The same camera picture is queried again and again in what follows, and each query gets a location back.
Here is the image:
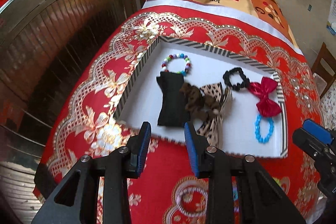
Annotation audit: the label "red satin bow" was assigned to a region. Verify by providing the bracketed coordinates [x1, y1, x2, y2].
[247, 77, 281, 118]

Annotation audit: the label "blue bead bracelet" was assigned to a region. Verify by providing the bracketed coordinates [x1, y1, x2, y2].
[254, 114, 275, 144]

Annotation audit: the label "purple bead bracelet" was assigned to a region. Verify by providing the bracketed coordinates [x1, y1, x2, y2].
[175, 185, 238, 218]

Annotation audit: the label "leopard print bow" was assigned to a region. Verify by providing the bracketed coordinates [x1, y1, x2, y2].
[197, 83, 232, 148]

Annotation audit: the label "black bead bracelet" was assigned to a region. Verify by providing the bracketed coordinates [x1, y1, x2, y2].
[222, 66, 251, 92]

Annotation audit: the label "brown scrunchie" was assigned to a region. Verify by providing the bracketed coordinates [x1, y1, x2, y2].
[179, 83, 221, 122]

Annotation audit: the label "multicolour bead bracelet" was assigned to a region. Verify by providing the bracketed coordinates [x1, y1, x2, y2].
[160, 53, 192, 77]

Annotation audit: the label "red floral tablecloth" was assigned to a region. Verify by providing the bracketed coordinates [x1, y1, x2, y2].
[40, 0, 323, 223]

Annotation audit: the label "striped white tray box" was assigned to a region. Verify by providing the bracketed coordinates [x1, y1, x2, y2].
[113, 36, 288, 158]

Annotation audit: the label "black velvet pouch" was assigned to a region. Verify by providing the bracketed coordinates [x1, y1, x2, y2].
[156, 72, 190, 128]

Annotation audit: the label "brown wooden chair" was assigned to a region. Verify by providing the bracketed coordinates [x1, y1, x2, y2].
[311, 42, 336, 98]

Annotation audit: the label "wall calendar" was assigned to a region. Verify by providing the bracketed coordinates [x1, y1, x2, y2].
[326, 0, 336, 36]

